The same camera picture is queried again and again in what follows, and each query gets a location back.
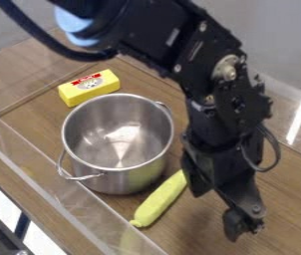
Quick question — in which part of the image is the yellow butter block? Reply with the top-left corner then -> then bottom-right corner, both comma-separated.
57,69 -> 120,108

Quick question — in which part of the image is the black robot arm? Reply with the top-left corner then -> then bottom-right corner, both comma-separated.
0,0 -> 272,240

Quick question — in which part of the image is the dark metal table frame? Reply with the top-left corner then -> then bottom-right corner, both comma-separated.
0,200 -> 37,255

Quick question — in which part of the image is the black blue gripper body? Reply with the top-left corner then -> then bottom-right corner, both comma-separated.
180,101 -> 266,219

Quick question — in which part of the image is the black cable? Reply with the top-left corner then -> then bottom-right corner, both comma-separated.
238,124 -> 282,173

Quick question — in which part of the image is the clear acrylic front barrier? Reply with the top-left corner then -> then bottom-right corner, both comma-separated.
0,120 -> 164,255

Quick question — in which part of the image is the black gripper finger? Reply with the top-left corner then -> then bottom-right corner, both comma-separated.
222,208 -> 264,242
180,153 -> 211,197

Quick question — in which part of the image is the silver metal pot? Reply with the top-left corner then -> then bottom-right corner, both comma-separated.
56,94 -> 173,194

